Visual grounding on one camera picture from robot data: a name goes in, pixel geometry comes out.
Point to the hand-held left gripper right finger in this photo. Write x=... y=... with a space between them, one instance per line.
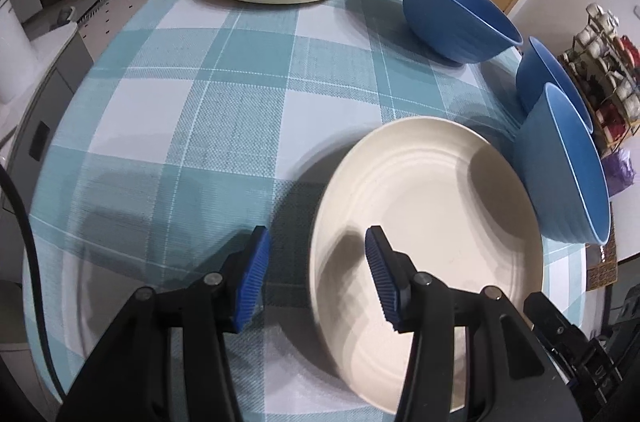
x=382 y=282

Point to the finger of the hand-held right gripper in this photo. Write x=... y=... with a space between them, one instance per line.
x=552 y=322

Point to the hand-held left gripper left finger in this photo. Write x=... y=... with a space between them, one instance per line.
x=252 y=277

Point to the blue bowl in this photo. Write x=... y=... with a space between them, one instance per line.
x=450 y=17
x=550 y=172
x=540 y=77

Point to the patterned box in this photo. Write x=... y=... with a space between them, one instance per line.
x=602 y=267

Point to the teal checked tablecloth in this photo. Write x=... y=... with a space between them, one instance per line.
x=200 y=127

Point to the purple bag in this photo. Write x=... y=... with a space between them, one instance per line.
x=617 y=172

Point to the gold shoe rack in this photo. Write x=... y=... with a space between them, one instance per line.
x=602 y=142

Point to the rows of shoes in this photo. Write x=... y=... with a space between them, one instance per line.
x=612 y=82

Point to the grey side cabinet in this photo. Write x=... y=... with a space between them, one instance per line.
x=55 y=102

